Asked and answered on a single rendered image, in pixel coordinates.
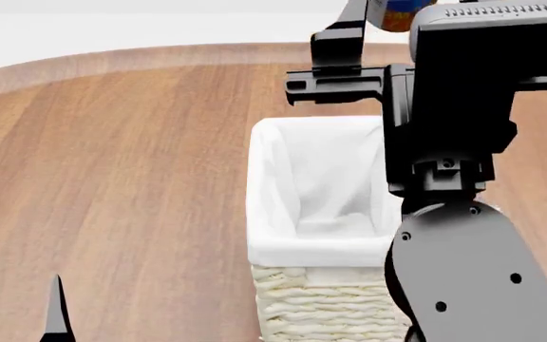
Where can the white wicker basket with liner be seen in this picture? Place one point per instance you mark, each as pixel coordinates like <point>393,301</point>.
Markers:
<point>316,221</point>

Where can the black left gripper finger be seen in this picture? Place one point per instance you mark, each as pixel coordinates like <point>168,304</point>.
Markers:
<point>57,320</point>

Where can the grey gripper camera box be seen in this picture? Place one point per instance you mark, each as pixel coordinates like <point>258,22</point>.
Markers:
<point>492,21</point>

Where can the alphabet soup can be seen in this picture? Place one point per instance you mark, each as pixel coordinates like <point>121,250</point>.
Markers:
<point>397,16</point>

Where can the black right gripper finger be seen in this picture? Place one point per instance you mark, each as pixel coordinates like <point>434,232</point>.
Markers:
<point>340,46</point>

